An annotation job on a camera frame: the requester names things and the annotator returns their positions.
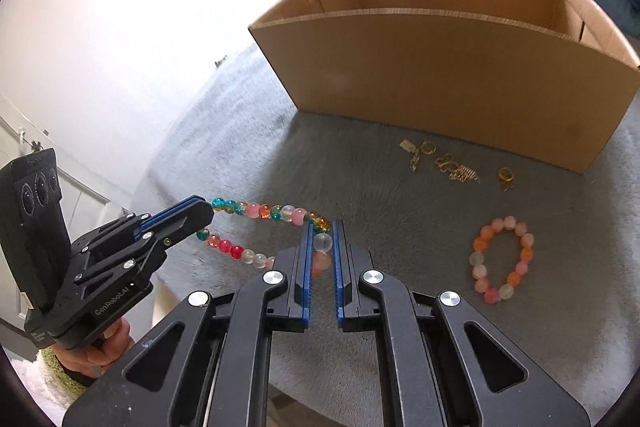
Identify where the gold rectangular charm earring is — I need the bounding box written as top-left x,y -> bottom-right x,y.
400,138 -> 421,172

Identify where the white cabinet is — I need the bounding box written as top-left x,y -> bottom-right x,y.
0,92 -> 136,348

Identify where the colourful glass bead necklace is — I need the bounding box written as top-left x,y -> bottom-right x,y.
196,197 -> 333,278

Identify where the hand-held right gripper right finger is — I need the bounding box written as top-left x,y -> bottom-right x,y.
332,219 -> 591,427

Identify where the person's left forearm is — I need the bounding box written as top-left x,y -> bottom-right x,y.
7,346 -> 91,418

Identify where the person's left hand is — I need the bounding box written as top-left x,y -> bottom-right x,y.
55,317 -> 136,380

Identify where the gold spiral earring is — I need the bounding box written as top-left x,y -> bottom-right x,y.
449,164 -> 482,184

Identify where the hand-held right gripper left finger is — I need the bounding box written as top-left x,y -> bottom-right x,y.
62,219 -> 316,427

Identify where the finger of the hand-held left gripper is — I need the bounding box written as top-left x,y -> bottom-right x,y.
82,195 -> 211,253
74,204 -> 217,288

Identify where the cardboard box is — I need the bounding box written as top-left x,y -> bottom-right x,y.
248,0 -> 640,174

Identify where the pink orange bead bracelet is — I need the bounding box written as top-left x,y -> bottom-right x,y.
469,216 -> 536,304

